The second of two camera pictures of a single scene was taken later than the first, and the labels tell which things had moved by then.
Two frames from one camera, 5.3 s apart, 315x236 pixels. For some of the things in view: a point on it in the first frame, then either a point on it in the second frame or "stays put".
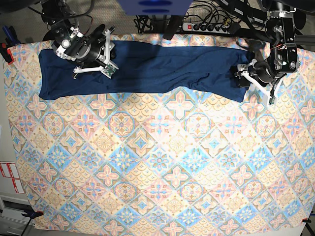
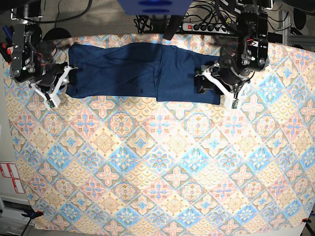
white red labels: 10,170 stays put
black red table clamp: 6,53 stays put
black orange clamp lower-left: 32,214 stays put
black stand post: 174,24 stays put
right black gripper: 258,74 -> 225,73
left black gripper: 81,47 -> 49,77
